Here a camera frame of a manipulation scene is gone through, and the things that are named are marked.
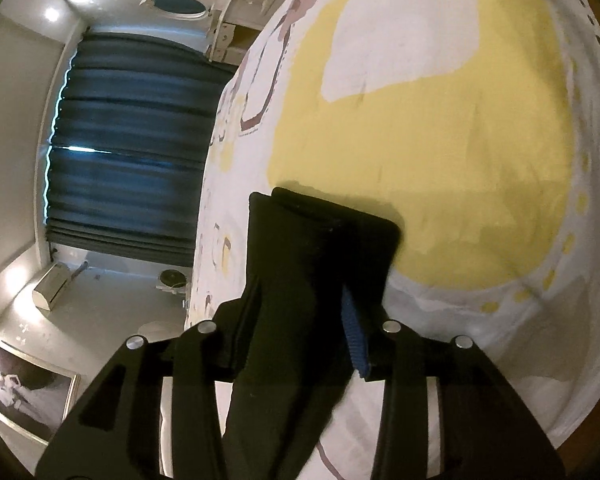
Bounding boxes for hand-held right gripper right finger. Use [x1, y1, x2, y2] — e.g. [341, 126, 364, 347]
[341, 285, 569, 480]

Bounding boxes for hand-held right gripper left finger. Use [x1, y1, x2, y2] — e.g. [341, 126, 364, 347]
[35, 280, 262, 480]

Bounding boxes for black pants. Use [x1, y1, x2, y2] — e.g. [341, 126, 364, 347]
[220, 187, 403, 480]

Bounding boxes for small round white fan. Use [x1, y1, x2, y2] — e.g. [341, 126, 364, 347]
[155, 268, 189, 291]

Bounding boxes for white printed bedspread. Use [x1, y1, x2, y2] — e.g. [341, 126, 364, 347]
[160, 0, 600, 480]

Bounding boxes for dark blue curtain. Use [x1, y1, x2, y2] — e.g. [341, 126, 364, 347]
[44, 30, 238, 269]

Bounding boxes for white dressing table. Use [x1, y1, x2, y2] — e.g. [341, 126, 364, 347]
[207, 0, 303, 67]

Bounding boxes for oval white-framed mirror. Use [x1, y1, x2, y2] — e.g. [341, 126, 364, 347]
[140, 0, 214, 22]

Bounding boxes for framed wall picture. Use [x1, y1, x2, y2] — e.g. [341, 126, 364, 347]
[0, 342, 81, 447]

